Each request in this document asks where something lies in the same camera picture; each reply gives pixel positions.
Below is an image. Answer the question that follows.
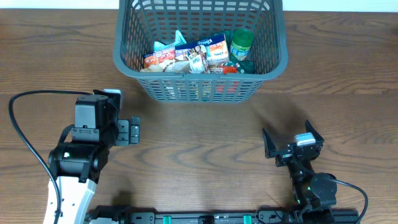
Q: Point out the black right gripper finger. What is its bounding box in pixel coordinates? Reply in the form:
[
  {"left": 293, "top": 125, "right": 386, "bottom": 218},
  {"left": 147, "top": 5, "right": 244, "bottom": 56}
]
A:
[
  {"left": 305, "top": 119, "right": 324, "bottom": 143},
  {"left": 262, "top": 128, "right": 277, "bottom": 159}
]

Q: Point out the beige Pantree snack bag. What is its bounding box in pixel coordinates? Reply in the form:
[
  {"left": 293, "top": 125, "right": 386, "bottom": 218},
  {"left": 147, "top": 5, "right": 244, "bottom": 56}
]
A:
[{"left": 140, "top": 45, "right": 209, "bottom": 73}]

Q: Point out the green Nescafe coffee bag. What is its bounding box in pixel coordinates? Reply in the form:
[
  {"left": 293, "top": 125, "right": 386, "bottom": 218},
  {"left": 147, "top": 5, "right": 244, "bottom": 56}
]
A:
[{"left": 222, "top": 29, "right": 256, "bottom": 75}]

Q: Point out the San Remo spaghetti packet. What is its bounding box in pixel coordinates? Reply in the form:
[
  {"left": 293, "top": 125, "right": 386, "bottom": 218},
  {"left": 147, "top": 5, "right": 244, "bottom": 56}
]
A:
[{"left": 208, "top": 65, "right": 238, "bottom": 74}]

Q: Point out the small teal white packet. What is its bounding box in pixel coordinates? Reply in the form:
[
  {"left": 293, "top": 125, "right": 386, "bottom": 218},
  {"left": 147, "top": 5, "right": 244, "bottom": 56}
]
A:
[{"left": 154, "top": 30, "right": 187, "bottom": 51}]

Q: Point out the Kleenex tissue multipack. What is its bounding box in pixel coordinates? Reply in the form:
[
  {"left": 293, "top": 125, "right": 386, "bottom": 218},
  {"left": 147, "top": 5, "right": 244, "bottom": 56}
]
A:
[{"left": 142, "top": 33, "right": 231, "bottom": 68}]

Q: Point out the green lid jar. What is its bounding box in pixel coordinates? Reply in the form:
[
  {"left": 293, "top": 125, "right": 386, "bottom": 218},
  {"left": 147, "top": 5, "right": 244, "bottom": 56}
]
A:
[{"left": 229, "top": 29, "right": 254, "bottom": 61}]

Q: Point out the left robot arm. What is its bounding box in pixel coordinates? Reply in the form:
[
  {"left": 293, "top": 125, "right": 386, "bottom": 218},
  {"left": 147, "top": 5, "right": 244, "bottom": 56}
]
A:
[{"left": 44, "top": 89, "right": 140, "bottom": 223}]

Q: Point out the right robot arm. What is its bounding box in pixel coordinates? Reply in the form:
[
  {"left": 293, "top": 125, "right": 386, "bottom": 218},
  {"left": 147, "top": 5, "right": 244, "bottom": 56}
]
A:
[{"left": 262, "top": 120, "right": 337, "bottom": 223}]

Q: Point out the grey plastic basket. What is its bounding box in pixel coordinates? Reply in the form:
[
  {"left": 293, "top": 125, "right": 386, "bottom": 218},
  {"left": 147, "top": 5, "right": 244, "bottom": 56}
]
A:
[{"left": 114, "top": 0, "right": 288, "bottom": 103}]

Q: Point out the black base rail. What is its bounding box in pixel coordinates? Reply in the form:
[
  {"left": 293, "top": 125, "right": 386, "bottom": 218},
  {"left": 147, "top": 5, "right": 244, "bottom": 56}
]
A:
[{"left": 83, "top": 205, "right": 359, "bottom": 224}]

